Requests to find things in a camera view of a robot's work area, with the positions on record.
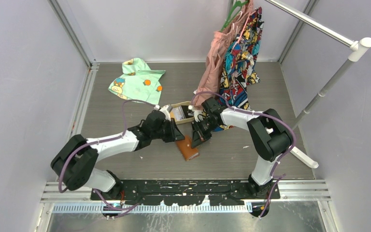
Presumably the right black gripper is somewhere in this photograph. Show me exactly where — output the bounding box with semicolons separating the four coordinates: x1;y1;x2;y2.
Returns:
191;117;220;148

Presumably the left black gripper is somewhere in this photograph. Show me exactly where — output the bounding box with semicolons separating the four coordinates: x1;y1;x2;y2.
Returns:
152;118;185;143

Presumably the brown leather card holder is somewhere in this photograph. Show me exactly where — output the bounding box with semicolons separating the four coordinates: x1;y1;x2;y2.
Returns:
175;135;200;161

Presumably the white VIP card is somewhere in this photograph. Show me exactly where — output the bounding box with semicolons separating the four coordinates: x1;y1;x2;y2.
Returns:
171;106;187;121

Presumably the beige oval card tray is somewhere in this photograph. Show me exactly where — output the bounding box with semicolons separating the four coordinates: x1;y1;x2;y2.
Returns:
170;101;195;125

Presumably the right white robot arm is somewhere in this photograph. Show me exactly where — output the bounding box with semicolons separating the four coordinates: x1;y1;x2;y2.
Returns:
191;97;295;199

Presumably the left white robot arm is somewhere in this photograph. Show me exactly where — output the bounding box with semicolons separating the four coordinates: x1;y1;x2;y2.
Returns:
50;110;185;200

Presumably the pink hanging garment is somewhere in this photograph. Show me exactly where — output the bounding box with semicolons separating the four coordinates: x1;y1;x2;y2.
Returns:
191;0;256;110

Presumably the green cartoon child shirt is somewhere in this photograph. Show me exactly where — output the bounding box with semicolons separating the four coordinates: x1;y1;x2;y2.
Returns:
108;58;166;104

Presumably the colourful comic print garment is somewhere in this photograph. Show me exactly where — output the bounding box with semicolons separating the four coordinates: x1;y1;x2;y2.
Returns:
211;7;265;132

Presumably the green clothes hanger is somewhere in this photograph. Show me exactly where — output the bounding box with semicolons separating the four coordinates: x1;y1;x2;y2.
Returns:
220;0;249;32

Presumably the white metal clothes rack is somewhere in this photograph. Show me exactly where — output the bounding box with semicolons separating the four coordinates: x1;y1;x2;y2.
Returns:
249;0;371;179

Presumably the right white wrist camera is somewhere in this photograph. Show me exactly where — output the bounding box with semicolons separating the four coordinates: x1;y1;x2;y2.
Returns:
187;105;205;122

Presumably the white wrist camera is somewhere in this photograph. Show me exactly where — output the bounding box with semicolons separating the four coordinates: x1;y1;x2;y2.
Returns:
187;105;205;122
159;104;173;121

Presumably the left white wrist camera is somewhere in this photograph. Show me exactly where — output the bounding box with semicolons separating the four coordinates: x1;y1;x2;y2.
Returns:
159;104;173;121

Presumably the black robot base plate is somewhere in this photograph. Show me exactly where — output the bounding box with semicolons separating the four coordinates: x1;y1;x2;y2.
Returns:
90;179;280;206

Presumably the slotted aluminium rail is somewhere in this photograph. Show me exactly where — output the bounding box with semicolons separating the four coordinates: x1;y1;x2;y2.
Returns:
52;203;252;214

